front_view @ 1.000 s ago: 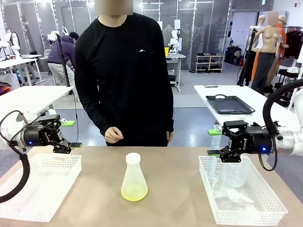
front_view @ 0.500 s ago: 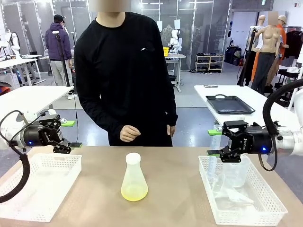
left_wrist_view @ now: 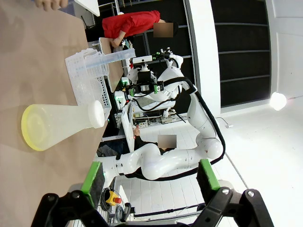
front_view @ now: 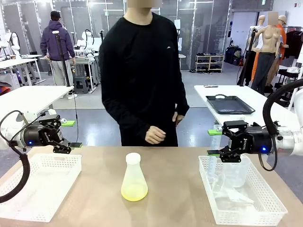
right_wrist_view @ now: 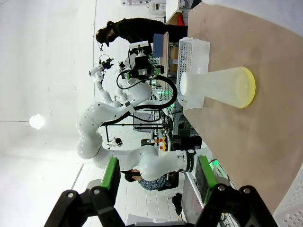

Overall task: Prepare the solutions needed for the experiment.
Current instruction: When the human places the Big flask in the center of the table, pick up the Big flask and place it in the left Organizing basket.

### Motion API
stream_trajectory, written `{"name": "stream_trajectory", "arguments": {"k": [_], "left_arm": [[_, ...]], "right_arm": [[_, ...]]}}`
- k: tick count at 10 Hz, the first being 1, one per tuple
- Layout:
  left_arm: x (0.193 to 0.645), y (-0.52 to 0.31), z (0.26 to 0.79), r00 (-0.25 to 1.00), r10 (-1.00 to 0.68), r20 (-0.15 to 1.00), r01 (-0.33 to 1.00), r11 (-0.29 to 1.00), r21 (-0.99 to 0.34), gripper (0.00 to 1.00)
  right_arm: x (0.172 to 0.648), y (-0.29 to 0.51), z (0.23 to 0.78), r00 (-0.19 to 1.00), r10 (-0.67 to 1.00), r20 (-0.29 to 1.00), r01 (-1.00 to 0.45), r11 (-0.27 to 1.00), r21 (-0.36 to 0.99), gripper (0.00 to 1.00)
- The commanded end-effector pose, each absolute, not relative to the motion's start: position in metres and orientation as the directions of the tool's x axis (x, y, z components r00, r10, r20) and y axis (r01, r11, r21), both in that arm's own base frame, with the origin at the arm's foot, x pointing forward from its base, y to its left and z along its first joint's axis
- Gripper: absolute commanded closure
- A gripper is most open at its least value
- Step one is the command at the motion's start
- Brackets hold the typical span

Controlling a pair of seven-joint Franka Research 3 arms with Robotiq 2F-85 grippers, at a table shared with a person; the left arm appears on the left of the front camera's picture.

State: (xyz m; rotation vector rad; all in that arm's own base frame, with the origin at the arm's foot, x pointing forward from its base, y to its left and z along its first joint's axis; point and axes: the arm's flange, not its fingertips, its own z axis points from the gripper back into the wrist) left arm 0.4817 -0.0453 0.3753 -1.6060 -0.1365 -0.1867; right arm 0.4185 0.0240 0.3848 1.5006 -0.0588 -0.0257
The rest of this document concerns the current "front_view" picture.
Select black plastic tray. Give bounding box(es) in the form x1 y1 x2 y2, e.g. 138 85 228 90
205 94 256 115

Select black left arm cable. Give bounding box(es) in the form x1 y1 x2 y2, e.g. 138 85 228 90
0 109 32 204

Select person's right forearm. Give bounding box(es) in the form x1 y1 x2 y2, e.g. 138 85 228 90
102 98 152 140

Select white perforated plastic basket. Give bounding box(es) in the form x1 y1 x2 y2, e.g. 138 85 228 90
0 153 82 223
198 155 288 226

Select person's left hand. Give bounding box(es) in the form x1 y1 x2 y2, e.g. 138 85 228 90
172 111 186 125

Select mannequin in orange robe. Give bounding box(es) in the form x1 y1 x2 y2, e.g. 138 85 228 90
250 15 288 81

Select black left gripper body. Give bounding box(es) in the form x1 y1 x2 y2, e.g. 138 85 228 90
20 122 64 148

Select white shoe rack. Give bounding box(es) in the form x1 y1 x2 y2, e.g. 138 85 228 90
195 53 225 74

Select black hanging garments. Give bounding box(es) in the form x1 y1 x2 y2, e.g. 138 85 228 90
282 25 303 60

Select white mannequin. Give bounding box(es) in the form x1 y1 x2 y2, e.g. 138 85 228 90
237 15 267 87

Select white round flask cap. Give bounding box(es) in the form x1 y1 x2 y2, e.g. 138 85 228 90
125 152 142 165

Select translucent plastic conical flask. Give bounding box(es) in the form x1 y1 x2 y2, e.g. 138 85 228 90
121 156 149 202

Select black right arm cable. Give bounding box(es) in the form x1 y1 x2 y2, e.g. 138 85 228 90
258 79 303 172

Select bare beige mannequin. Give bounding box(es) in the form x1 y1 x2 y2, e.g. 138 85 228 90
250 11 285 94

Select clear plastic beaker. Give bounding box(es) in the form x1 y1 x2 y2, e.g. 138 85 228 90
221 154 252 189

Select person's left forearm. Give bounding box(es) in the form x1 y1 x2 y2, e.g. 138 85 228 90
173 78 190 117

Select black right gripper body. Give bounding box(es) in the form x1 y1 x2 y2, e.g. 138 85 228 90
241 125 279 156

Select black luggage bags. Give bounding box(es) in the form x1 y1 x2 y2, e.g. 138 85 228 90
224 45 243 66

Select person in purple hoodie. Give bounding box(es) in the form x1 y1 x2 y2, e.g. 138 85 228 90
40 10 77 100

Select white table with pole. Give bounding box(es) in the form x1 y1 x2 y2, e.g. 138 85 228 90
0 85 75 124

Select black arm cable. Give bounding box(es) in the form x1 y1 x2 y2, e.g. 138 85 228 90
258 79 303 172
0 109 32 204

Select person's right hand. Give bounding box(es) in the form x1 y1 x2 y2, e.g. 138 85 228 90
144 125 167 145

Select grey plastic stool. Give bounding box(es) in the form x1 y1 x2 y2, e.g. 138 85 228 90
73 76 90 94

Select person in black shirt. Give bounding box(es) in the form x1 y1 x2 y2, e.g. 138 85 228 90
98 0 190 148

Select white background desk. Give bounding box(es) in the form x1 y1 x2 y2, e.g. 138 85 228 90
0 57 47 87

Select white metal rack frame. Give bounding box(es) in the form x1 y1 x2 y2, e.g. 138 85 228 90
287 47 303 112

